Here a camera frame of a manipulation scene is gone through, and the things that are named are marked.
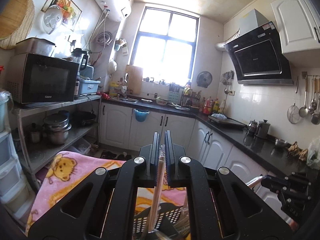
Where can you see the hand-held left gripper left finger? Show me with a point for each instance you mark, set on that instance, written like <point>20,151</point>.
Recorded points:
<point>156,165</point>

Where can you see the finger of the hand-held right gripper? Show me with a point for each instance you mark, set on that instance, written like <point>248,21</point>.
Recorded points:
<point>297,180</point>
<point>292,200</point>

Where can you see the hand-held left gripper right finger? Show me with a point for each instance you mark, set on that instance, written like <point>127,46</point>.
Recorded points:
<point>168,165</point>

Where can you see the chopstick pair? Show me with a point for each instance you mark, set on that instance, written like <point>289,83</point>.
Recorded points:
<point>255,182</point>
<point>157,192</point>

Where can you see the dark grey plastic utensil basket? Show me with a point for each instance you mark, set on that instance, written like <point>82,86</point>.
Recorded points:
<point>172,212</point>

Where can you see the ginger roots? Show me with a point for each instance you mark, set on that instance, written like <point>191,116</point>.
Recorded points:
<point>298,152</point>

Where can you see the translucent plastic bag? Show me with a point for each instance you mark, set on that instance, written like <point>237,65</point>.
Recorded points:
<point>313,155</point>

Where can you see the white lower kitchen cabinets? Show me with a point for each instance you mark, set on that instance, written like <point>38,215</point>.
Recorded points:
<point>175,135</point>

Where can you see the steel bowl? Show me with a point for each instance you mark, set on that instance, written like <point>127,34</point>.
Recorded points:
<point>281,143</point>

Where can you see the dark shoes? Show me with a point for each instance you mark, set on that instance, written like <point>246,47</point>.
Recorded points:
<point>115,155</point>

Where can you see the black kitchen countertop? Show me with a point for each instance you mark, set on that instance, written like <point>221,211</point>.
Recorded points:
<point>262,147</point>

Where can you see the blue hanging waste bin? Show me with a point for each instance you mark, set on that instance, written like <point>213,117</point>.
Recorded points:
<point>140,116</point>

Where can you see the steel mesh strainer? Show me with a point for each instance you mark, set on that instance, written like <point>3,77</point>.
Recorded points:
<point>293,115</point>

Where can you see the small steel kettle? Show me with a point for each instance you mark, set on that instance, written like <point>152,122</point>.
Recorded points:
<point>252,128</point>

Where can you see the black spice rack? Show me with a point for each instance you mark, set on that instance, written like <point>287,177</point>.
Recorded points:
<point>190,100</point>

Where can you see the steel ladle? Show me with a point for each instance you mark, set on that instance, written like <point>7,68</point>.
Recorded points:
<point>303,111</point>

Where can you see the steel sink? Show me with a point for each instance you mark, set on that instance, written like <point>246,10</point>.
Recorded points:
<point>125,100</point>

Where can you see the green knife block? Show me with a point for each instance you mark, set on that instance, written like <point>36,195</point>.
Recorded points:
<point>174,93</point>

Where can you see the cluster of condiment bottles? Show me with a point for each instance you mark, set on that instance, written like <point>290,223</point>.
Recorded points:
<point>212,106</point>

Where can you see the black induction cooker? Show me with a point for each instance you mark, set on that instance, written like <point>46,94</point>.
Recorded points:
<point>230,123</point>

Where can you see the clear plastic box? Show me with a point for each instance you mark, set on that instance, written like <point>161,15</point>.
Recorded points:
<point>81,147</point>

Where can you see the black wok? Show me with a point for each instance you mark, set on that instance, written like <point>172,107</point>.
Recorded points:
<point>83,118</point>

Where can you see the wooden cutting board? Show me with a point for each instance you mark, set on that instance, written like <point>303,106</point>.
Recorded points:
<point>135,80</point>

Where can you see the pink printed bear blanket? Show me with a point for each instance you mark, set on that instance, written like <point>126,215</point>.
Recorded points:
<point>62,180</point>

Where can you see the blue plastic bin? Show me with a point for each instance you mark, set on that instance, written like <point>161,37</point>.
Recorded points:
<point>90,87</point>

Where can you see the small hanging kitchen tools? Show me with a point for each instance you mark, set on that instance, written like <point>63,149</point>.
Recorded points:
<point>227,80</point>

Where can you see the stacked steel pots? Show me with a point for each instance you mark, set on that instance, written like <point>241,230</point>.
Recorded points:
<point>57,130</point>

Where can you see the steel shelf rack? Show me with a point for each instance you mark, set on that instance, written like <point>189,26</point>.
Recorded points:
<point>50,152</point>

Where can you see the white hanging scoop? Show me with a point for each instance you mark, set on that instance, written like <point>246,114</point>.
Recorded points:
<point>112,66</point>

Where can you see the kitchen window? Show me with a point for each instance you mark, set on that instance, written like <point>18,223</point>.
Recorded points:
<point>165,45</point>

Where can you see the small steel pot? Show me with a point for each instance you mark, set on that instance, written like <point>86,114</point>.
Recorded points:
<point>35,135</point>

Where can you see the black range hood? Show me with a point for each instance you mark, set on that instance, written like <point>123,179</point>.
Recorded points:
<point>260,60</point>

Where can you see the black blender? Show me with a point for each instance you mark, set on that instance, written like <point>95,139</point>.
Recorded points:
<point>80,60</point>

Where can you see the black microwave oven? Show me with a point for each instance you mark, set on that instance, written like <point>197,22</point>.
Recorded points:
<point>47,80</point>

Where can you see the green blue plastic drawer tower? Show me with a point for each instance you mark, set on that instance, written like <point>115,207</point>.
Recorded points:
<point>10,170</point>

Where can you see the white upper cabinet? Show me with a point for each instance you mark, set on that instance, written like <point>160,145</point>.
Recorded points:
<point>297,17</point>

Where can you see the grey rectangular container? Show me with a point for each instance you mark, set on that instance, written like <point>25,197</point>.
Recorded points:
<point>35,47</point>

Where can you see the glass pot lid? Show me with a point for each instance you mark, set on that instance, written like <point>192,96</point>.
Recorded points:
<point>52,20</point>

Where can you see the round wooden boards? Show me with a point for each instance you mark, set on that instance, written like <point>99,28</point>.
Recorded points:
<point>27,30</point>

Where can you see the round bamboo board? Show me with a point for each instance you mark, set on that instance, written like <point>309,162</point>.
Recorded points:
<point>12,15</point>

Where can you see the round wall fan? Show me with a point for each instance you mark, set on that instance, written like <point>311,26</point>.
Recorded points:
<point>204,79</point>

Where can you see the white wall socket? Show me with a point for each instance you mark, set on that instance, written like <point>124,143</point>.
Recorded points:
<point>232,92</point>

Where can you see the wall mounted holder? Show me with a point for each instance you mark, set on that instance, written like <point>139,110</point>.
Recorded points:
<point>121,46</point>

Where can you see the silver exhaust duct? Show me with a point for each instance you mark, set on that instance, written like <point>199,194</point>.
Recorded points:
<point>225,43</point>

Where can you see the fruit wall poster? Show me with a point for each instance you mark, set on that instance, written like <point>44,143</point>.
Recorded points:
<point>72,7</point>

